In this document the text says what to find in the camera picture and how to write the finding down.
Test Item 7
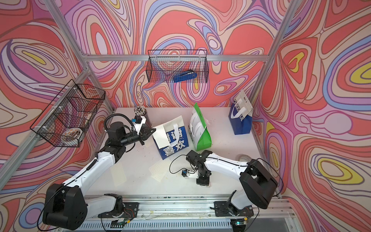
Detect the dark blue paper bag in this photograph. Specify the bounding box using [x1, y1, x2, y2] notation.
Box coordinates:
[229, 90, 253, 135]

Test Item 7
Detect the tape roll in basket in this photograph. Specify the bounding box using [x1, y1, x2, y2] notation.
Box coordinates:
[61, 128, 83, 144]

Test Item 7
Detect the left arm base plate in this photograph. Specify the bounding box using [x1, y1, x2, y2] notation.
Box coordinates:
[98, 202, 139, 220]

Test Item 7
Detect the black wire basket back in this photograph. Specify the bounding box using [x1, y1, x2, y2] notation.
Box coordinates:
[146, 49, 209, 83]

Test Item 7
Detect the white tape roll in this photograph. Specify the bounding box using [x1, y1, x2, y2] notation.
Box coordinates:
[237, 154, 252, 163]

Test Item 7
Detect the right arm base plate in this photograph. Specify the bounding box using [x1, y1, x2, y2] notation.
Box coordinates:
[211, 201, 254, 218]

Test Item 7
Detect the black wire basket left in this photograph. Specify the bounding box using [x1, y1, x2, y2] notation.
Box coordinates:
[30, 80, 105, 148]

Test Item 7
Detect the black wire basket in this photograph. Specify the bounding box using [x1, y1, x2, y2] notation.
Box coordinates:
[146, 49, 209, 83]
[30, 80, 105, 148]

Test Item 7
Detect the clear cup of pencils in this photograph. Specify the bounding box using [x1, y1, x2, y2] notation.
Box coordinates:
[134, 105, 152, 127]

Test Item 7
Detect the blue stapler in basket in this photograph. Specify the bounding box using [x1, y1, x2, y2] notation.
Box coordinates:
[173, 70, 197, 83]

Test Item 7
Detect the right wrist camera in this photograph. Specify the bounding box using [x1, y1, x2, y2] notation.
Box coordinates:
[181, 169, 198, 178]

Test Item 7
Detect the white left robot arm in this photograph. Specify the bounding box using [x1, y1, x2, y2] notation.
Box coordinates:
[39, 122, 156, 230]

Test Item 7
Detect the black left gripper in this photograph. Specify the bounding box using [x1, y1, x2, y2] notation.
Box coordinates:
[119, 128, 155, 148]

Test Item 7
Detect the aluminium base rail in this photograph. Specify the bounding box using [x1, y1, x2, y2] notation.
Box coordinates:
[77, 194, 303, 232]

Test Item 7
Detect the green white paper bag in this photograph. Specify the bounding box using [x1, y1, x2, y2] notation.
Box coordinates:
[188, 103, 212, 151]

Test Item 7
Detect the blue white paper bag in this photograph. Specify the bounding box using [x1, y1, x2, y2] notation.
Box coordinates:
[154, 116, 189, 160]

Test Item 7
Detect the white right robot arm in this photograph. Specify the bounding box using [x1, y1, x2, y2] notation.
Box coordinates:
[182, 150, 278, 217]

